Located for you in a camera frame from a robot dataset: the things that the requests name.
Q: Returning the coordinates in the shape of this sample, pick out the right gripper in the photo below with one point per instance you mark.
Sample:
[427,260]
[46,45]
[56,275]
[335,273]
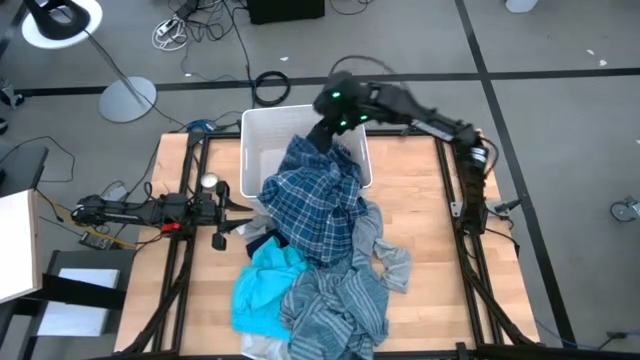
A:
[340,107]

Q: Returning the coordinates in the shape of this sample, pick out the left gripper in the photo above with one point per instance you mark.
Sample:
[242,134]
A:
[207,210]

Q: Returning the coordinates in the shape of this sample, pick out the blue plaid shirt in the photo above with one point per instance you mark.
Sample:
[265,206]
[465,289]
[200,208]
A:
[315,200]

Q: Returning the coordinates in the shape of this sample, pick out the turquoise shirt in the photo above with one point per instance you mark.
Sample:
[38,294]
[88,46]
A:
[260,290]

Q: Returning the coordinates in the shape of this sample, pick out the grey garment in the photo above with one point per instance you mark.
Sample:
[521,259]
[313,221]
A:
[370,235]

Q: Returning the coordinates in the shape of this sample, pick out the white garment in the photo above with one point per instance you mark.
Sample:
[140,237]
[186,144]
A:
[257,347]

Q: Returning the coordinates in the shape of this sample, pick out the blue grey striped shirt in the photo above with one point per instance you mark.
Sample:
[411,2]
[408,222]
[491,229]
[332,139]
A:
[335,310]

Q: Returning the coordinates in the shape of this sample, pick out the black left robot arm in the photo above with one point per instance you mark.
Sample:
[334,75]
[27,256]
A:
[130,212]

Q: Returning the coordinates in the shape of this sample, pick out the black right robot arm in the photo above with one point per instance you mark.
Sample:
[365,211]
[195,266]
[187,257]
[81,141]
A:
[472,170]

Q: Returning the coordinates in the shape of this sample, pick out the small patterned bowl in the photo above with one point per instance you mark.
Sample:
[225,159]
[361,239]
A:
[210,180]

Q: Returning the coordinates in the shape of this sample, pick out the white perforated plastic basket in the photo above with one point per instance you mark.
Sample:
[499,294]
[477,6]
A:
[260,145]

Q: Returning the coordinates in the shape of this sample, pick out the red connector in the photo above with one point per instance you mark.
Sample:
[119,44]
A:
[171,227]

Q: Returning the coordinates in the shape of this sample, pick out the grey power adapter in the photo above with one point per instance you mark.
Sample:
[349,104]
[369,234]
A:
[116,192]

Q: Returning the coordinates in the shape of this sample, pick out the black box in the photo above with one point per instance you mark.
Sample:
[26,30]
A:
[285,10]

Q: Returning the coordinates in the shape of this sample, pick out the black floor device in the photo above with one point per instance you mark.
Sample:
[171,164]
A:
[97,241]

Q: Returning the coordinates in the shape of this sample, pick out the round-base floor stand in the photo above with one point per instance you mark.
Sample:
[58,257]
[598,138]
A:
[127,100]

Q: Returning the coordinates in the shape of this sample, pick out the black cart white shelf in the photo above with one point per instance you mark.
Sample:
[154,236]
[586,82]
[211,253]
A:
[75,295]

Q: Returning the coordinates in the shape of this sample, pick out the white power strip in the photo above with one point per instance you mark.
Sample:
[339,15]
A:
[166,27]

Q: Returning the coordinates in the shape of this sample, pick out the white board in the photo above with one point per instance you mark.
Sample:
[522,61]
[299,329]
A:
[17,245]

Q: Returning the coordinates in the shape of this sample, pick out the black side table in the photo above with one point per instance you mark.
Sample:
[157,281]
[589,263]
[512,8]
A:
[20,170]

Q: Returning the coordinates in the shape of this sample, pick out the white round object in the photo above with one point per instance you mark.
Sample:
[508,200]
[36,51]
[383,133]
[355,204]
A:
[521,5]

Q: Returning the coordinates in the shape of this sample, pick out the small dark wheel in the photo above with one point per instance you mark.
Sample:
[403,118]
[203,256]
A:
[11,96]

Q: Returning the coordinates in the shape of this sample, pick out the grey caster wheel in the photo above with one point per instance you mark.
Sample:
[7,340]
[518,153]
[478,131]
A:
[622,211]

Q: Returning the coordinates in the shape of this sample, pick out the black aluminium table frame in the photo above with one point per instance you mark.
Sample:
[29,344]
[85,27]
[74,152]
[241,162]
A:
[225,134]

